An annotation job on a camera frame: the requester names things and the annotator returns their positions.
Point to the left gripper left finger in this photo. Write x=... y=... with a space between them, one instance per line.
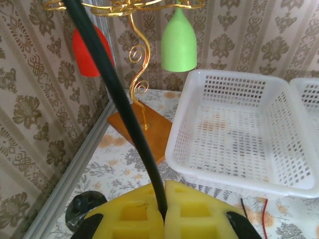
x=129 y=211

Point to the green plastic wine glass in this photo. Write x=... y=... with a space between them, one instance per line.
x=178 y=44

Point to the white perforated plastic basket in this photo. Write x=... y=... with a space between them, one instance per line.
x=299 y=87
x=179 y=159

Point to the floral tablecloth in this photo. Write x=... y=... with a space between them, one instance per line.
x=117 y=171

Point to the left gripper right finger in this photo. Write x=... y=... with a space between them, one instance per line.
x=197 y=214

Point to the aluminium table edge rail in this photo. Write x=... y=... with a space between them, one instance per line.
x=77 y=161

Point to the red plastic wine glass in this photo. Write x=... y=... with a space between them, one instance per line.
x=84 y=57

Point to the glass jar black lid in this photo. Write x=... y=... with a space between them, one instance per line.
x=82 y=204

